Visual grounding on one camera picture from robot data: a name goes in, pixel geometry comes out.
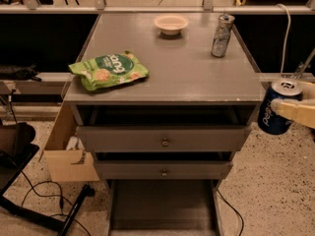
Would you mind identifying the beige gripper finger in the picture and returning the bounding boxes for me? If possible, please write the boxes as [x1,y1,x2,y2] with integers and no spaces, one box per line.
[271,98,315,129]
[299,82,315,100]

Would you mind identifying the blue pepsi can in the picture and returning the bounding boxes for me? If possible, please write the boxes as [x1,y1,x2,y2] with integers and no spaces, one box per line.
[258,78,302,135]

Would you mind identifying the silver tall can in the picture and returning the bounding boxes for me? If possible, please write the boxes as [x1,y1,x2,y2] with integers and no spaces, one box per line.
[212,14,235,57]

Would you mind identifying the grey drawer cabinet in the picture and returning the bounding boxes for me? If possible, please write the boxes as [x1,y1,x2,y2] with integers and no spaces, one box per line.
[63,11,271,236]

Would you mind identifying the top grey drawer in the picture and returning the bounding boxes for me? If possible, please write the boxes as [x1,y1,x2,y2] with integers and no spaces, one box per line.
[77,126,251,152]

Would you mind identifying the bottom open grey drawer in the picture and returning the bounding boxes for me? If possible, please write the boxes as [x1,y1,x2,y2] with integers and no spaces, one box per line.
[105,180,224,236]

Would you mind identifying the middle grey drawer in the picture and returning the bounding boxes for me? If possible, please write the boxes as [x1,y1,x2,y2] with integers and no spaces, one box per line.
[94,160,232,180]

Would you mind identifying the white paper bowl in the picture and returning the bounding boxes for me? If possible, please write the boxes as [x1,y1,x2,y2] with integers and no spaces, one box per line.
[154,14,189,35]

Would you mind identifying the green snack bag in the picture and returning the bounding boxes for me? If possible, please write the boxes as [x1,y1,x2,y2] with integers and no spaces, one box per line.
[69,51,149,91]

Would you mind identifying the cardboard box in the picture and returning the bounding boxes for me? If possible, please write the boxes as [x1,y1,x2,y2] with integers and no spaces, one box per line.
[43,104,99,182]

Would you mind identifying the black chair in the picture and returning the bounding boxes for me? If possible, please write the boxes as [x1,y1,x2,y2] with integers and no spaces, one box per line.
[0,122,35,168]

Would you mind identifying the black stand base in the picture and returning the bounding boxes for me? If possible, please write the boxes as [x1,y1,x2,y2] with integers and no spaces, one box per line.
[0,143,96,236]

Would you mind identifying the white hanging cable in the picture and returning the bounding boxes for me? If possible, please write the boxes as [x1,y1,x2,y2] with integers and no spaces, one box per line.
[276,3,293,77]

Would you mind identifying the black floor cable right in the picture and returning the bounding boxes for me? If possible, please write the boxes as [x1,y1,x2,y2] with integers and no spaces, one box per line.
[216,189,245,236]

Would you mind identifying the black floor cable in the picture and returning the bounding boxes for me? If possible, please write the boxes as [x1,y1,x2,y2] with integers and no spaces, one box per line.
[6,154,93,236]
[216,189,245,236]

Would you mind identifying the black floor cable left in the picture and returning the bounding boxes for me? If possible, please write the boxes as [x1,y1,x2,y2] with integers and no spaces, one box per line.
[6,154,93,236]

